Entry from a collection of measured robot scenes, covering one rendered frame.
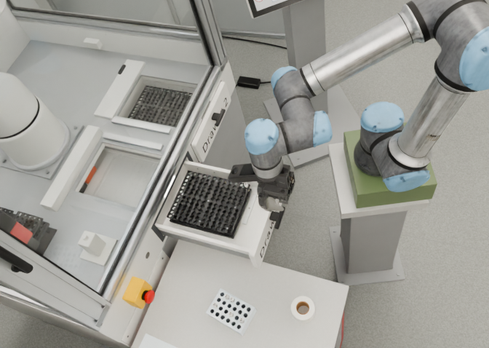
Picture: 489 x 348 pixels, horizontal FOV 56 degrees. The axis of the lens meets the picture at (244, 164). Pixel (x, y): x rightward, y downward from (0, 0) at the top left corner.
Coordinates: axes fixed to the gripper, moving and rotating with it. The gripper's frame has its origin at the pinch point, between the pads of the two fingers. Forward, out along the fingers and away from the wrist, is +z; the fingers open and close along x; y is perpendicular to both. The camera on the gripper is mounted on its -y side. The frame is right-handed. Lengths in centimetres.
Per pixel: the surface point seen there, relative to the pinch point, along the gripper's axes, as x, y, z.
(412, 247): 40, 46, 100
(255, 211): 3.2, -7.8, 16.7
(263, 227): -5.0, -1.2, 7.5
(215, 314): -30.2, -10.1, 21.0
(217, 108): 36.0, -32.8, 10.5
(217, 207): -1.1, -18.3, 10.4
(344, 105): 114, -3, 97
